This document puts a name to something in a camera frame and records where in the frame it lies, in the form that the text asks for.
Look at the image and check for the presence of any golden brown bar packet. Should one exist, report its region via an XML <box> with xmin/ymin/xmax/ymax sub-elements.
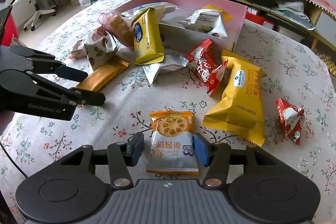
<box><xmin>76</xmin><ymin>56</ymin><xmax>129</xmax><ymax>107</ymax></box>

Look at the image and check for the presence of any orange biscuit packet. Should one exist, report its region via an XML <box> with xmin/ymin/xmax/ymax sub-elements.
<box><xmin>146</xmin><ymin>110</ymin><xmax>199</xmax><ymax>175</ymax></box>

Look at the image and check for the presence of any yellow Members Mark packet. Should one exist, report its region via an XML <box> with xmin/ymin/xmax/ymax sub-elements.
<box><xmin>202</xmin><ymin>50</ymin><xmax>266</xmax><ymax>147</ymax></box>

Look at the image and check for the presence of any white nut kernel packet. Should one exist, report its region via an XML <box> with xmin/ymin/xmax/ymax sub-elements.
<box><xmin>84</xmin><ymin>26</ymin><xmax>118</xmax><ymax>71</ymax></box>

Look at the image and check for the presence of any brown nougat packet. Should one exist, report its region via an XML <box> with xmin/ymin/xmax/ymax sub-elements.
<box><xmin>97</xmin><ymin>10</ymin><xmax>134</xmax><ymax>48</ymax></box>

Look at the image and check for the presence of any red snack packet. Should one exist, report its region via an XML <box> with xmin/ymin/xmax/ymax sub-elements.
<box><xmin>185</xmin><ymin>39</ymin><xmax>228</xmax><ymax>96</ymax></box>

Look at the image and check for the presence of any yellow chip packet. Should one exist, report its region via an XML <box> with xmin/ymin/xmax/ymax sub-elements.
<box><xmin>131</xmin><ymin>9</ymin><xmax>165</xmax><ymax>65</ymax></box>

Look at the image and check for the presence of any cream white wafer packet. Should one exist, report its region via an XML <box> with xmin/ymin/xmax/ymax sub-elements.
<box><xmin>121</xmin><ymin>2</ymin><xmax>177</xmax><ymax>21</ymax></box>

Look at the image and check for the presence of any white green snack packet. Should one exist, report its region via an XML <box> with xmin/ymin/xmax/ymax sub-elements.
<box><xmin>179</xmin><ymin>9</ymin><xmax>228</xmax><ymax>39</ymax></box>

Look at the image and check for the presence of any plain yellow snack packet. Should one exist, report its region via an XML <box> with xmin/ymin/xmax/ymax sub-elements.
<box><xmin>203</xmin><ymin>5</ymin><xmax>234</xmax><ymax>23</ymax></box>

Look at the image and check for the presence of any silver foil packet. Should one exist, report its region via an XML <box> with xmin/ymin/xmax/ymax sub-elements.
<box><xmin>143</xmin><ymin>53</ymin><xmax>189</xmax><ymax>84</ymax></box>

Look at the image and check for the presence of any small red white packet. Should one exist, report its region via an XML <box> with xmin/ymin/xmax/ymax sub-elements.
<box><xmin>276</xmin><ymin>98</ymin><xmax>304</xmax><ymax>145</ymax></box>

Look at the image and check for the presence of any floral white tablecloth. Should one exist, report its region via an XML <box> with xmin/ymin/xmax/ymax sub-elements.
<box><xmin>0</xmin><ymin>0</ymin><xmax>336</xmax><ymax>223</ymax></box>

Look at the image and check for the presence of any pink cardboard box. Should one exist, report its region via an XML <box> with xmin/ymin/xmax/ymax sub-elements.
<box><xmin>115</xmin><ymin>0</ymin><xmax>248</xmax><ymax>53</ymax></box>

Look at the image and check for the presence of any red storage box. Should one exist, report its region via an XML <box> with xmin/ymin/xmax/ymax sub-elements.
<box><xmin>245</xmin><ymin>12</ymin><xmax>274</xmax><ymax>30</ymax></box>

